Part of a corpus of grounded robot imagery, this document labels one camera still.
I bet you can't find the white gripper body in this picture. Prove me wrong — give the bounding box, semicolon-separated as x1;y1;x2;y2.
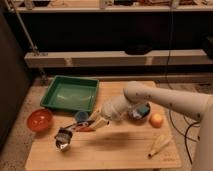
101;95;134;121

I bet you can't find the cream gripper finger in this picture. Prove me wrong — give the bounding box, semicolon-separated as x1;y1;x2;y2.
89;108;101;121
90;118;109;130

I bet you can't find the black dish brush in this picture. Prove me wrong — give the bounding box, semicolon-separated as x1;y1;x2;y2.
55;120;93;139

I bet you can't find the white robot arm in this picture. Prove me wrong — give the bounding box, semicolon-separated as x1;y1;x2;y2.
90;81;213;171

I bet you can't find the small blue cup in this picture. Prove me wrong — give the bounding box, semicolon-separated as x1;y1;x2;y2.
74;111;88;122

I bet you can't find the shiny metal cup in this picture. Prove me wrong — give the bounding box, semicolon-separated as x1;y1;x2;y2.
56;137;71;151

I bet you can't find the orange carrot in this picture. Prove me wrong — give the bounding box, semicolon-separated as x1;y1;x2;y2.
75;126;95;132

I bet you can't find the dark bowl with items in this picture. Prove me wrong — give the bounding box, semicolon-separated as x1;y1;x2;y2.
128;103;151;121

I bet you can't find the green plastic tray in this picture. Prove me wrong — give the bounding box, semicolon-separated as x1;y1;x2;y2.
40;75;99;113

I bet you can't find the orange round fruit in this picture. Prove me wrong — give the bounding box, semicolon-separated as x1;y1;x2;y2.
149;113;163;128

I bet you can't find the yellow corn cob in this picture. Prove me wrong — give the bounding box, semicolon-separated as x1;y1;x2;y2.
148;134;172;158

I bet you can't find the orange plastic bowl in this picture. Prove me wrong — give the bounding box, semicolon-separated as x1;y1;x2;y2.
27;109;53;132

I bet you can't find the dark object on shelf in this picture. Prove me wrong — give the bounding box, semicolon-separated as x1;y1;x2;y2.
124;40;152;55

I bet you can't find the lower wooden shelf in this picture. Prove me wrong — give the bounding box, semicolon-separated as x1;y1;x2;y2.
25;49;213;68

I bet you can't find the black cable on floor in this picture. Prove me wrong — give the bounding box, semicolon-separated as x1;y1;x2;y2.
168;108;201;164

